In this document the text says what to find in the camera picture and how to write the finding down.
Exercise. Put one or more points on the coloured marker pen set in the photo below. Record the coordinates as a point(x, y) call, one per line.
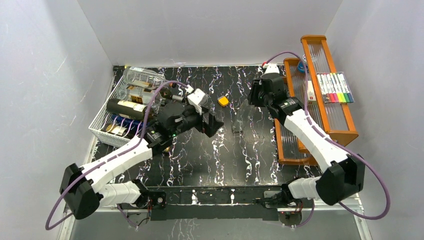
point(334, 88)

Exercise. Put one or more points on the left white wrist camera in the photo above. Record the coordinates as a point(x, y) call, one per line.
point(196, 97)

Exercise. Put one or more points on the dark green wine bottle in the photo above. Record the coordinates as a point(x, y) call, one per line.
point(128, 109)

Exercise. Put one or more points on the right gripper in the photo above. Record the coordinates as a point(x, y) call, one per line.
point(255, 86)

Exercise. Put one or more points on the yellow grey eraser block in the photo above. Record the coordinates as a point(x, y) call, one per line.
point(223, 101)

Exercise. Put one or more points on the white red small box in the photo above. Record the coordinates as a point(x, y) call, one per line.
point(311, 96)

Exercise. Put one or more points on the blue white lidded jar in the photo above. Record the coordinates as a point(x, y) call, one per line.
point(302, 66)

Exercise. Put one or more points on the clear square liquor bottle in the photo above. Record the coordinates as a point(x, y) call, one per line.
point(141, 95)

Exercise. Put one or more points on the white wire wine rack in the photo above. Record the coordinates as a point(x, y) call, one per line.
point(102, 119)

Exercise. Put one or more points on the clear round glass bottle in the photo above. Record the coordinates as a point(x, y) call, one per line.
point(145, 78)

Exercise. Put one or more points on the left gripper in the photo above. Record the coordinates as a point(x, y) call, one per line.
point(209, 128)

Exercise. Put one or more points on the dark silver-capped wine bottle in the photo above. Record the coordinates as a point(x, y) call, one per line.
point(173, 97)

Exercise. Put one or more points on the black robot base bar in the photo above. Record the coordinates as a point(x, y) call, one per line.
point(266, 202)

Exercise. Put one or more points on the orange wooden tiered shelf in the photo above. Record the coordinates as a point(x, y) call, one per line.
point(334, 118)

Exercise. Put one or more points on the blue liquor bottle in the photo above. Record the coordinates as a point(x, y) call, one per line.
point(126, 122)

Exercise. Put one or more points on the brown gold-capped bottle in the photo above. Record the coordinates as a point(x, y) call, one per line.
point(121, 131)

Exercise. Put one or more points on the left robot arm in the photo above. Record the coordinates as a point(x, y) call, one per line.
point(86, 188)

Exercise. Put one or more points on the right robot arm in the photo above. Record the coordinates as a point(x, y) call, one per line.
point(342, 172)

